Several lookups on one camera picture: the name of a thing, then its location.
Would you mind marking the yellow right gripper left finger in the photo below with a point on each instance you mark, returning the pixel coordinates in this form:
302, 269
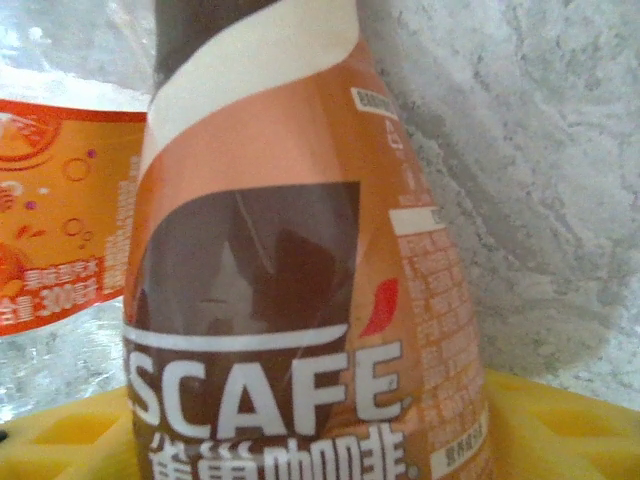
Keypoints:
60, 450

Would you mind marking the brown Nescafe coffee bottle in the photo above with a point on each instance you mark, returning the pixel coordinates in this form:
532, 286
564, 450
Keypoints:
300, 200

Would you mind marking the clear bottle orange label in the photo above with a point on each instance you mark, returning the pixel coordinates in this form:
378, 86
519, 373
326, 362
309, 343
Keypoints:
65, 210

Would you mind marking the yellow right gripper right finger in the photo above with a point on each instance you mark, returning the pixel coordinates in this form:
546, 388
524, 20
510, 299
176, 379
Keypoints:
560, 440

